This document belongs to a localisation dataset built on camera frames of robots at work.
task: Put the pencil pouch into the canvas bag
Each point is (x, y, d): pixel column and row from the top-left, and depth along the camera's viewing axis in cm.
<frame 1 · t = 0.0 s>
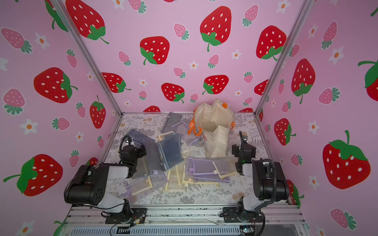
left hand: (135, 146, 95), fingers open
right hand: (242, 145, 94), fingers open
blue-grey mesh pencil pouch: (170, 148, 101), point 2 cm above the table
grey mesh pouch far back: (172, 119, 121), on the table
purple mesh pouch back: (182, 129, 113), on the table
yellow-trim mesh pouch right: (225, 166, 93), on the table
purple-trim mesh pouch centre: (202, 169, 91), on the table
yellow-trim mesh pouch centre: (174, 178, 88), on the table
grey mesh pouch left: (150, 162, 94), on the table

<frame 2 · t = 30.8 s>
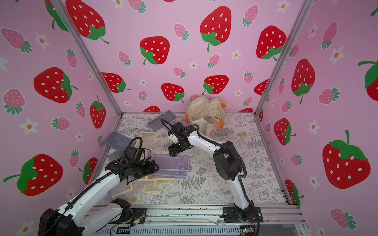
left hand: (155, 169, 82), fingers open
right hand: (172, 153, 90), fingers open
grey mesh pouch far back: (156, 124, 117), on the table
purple-trim mesh pouch centre: (177, 166, 92), point 2 cm above the table
yellow-trim mesh pouch centre: (154, 185, 85), on the table
grey mesh pouch left: (118, 140, 107), on the table
beige canvas bag orange handles: (208, 114, 114), point 7 cm above the table
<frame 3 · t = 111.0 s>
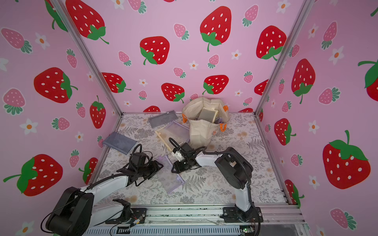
left hand: (162, 167, 89), fingers open
right hand: (171, 173, 87), fingers open
yellow-trim pouch under purple: (165, 133, 112), on the table
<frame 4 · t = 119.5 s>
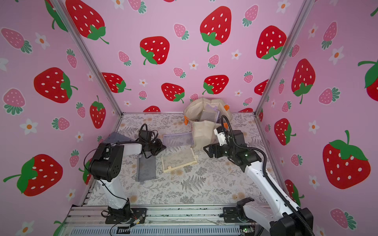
left hand: (167, 145, 100), fingers closed
right hand: (207, 147, 76), fingers open
grey mesh pouch far back: (146, 168, 93), on the table
yellow-trim pouch under purple: (178, 159, 97), on the table
